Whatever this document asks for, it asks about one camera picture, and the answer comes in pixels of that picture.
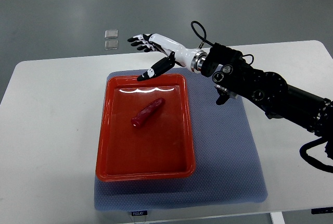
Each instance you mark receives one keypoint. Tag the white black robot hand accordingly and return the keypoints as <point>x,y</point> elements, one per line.
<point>175,53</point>

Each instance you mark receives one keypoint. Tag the red pepper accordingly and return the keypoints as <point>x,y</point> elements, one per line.
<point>146,112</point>

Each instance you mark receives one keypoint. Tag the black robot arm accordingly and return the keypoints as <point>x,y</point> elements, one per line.
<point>267,90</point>

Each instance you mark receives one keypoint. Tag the red plastic tray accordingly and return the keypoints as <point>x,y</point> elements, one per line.
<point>162,148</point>

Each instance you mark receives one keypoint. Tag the upper metal floor plate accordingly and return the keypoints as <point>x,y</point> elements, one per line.
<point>111,34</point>

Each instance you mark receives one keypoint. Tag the blue-grey textured mat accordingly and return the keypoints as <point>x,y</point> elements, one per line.
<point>228,167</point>

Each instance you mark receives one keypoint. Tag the white table leg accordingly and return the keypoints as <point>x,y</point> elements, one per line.
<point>277,218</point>

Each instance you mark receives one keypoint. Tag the black table control panel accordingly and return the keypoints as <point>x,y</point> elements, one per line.
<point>326,210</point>

